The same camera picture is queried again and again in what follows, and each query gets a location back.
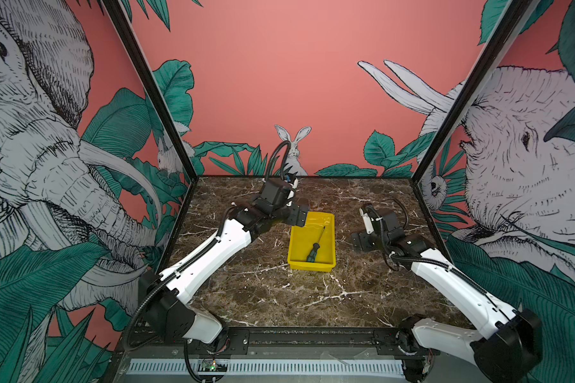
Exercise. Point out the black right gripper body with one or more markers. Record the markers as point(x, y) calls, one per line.
point(367, 242)

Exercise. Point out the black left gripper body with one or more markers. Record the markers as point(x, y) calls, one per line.
point(292, 218)

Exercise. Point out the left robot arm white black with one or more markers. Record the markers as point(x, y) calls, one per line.
point(165, 296)

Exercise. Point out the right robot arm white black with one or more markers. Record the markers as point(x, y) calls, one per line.
point(505, 343)

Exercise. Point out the yellow plastic bin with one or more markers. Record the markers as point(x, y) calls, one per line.
point(302, 239)

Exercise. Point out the small green circuit board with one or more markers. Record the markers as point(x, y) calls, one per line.
point(213, 367)

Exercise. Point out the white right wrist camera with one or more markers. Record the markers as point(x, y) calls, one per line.
point(368, 221)

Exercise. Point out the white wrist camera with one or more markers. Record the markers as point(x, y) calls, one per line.
point(292, 180)
point(368, 221)

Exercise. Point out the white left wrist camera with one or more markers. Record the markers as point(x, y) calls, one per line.
point(292, 180)

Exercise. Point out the black mounting rail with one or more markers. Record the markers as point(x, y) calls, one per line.
point(382, 340)

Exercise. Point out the white slotted cable duct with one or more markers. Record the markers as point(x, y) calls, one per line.
point(247, 367)

